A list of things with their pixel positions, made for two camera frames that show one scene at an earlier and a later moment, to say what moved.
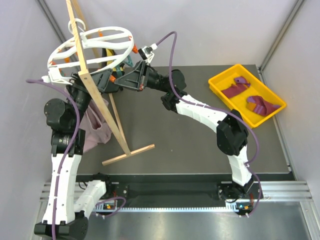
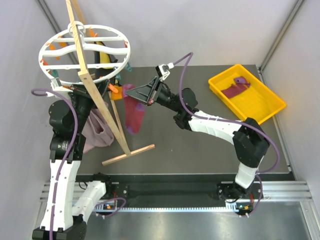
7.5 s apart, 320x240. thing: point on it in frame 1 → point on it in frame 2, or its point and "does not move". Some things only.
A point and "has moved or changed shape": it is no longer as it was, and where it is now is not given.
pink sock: (97, 131) does not move
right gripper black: (137, 78) → (146, 94)
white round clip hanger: (105, 49) has moved or changed shape
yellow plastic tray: (244, 93) does not move
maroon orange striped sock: (258, 105) → (134, 110)
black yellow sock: (119, 71) → (100, 57)
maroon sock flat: (234, 89) does not move
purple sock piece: (242, 80) does not move
